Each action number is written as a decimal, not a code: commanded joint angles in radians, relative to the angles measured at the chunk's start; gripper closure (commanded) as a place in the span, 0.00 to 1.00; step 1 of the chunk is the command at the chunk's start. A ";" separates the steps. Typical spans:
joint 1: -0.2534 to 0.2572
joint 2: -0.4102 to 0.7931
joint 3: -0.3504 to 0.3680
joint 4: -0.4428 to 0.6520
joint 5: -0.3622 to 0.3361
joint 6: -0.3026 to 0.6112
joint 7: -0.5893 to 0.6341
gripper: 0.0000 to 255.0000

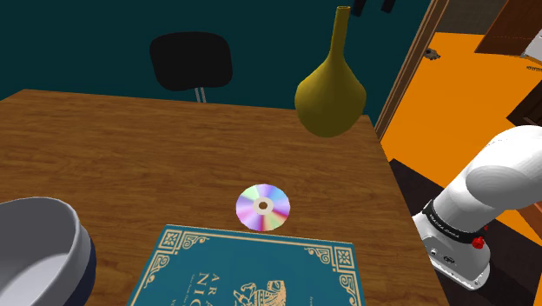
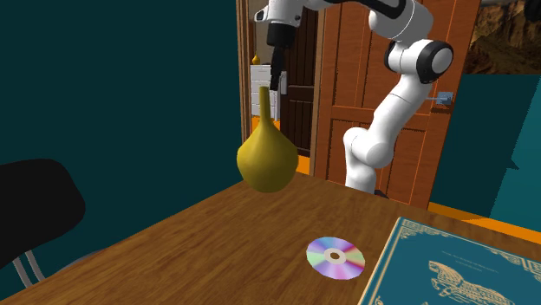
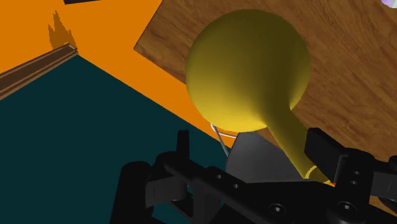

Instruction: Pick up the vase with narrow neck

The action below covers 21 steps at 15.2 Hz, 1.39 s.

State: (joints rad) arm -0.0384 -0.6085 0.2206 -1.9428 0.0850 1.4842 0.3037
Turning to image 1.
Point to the black office chair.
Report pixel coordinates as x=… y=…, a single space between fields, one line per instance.
x=190 y=61

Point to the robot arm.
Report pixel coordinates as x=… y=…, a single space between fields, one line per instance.
x=482 y=182

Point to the yellow long-necked vase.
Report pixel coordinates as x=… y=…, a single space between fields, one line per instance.
x=329 y=97

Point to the iridescent compact disc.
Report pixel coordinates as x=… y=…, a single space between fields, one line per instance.
x=263 y=207

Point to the teal book with gold ornaments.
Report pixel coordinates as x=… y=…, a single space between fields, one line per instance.
x=237 y=271

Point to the brown wooden door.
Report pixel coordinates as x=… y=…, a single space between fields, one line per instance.
x=506 y=31

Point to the white bowl with dark band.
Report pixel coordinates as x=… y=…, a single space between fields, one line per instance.
x=38 y=254

